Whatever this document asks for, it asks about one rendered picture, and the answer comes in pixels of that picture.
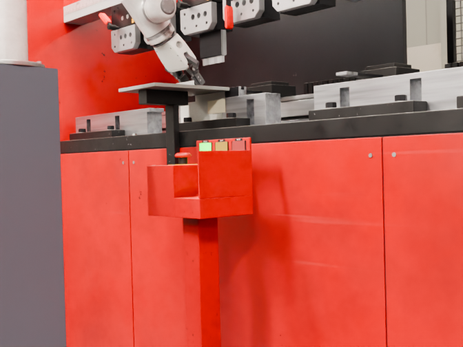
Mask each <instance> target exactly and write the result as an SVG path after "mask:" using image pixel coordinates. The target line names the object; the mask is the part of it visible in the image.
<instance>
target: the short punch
mask: <svg viewBox="0 0 463 347"><path fill-rule="evenodd" d="M225 55H227V42H226V30H216V31H213V32H208V33H204V34H200V59H202V60H203V66H205V65H211V64H215V63H222V62H225Z"/></svg>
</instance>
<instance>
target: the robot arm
mask: <svg viewBox="0 0 463 347"><path fill-rule="evenodd" d="M121 2H122V4H123V5H124V6H125V8H126V10H127V11H128V12H129V14H130V16H131V17H132V18H133V20H134V22H135V23H136V24H137V26H138V28H139V29H140V31H141V32H142V33H143V35H144V37H145V38H146V39H147V41H148V43H149V44H150V45H153V47H154V49H155V51H156V53H157V55H158V57H159V59H160V60H161V62H162V64H163V65H164V66H165V71H167V72H169V73H170V74H171V75H172V76H174V77H175V79H176V80H178V82H179V83H182V82H187V81H190V80H189V79H188V77H187V75H186V74H183V70H186V71H187V72H188V73H189V74H190V75H191V76H192V77H191V79H192V80H193V81H194V83H195V85H203V84H204V83H205V81H204V79H203V77H202V76H201V75H200V73H199V69H198V68H199V61H197V60H196V57H195V56H194V54H193V52H192V51H191V50H190V48H189V47H188V45H187V44H186V42H184V40H183V39H182V38H181V37H180V36H179V35H178V34H176V33H175V31H174V30H175V29H174V27H173V25H172V24H171V22H170V21H169V20H170V19H171V18H172V17H173V16H174V15H175V12H176V0H121ZM0 64H9V65H24V66H32V67H45V65H44V64H42V62H41V61H37V62H33V61H29V60H28V19H27V0H0ZM188 64H189V65H188ZM190 67H192V71H191V70H190Z"/></svg>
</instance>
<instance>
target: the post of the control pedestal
mask: <svg viewBox="0 0 463 347"><path fill-rule="evenodd" d="M183 245H184V270H185V319H186V344H187V347H221V346H220V295H219V270H218V218H207V219H192V218H183Z"/></svg>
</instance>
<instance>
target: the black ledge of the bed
mask: <svg viewBox="0 0 463 347"><path fill-rule="evenodd" d="M447 132H463V108H457V109H441V110H431V111H423V112H407V113H398V114H382V115H373V116H357V117H348V118H332V119H323V120H307V121H298V122H290V123H274V124H265V125H249V126H240V127H224V128H215V129H199V130H190V131H181V132H179V138H180V147H194V146H196V141H197V140H218V139H230V138H251V143H270V142H282V141H295V140H320V139H333V138H358V137H371V136H396V135H409V134H434V133H447ZM60 146H61V154H67V153H81V152H93V151H118V150H131V149H156V148H166V132H165V133H157V134H141V135H131V136H115V137H107V138H91V139H82V140H66V141H60Z"/></svg>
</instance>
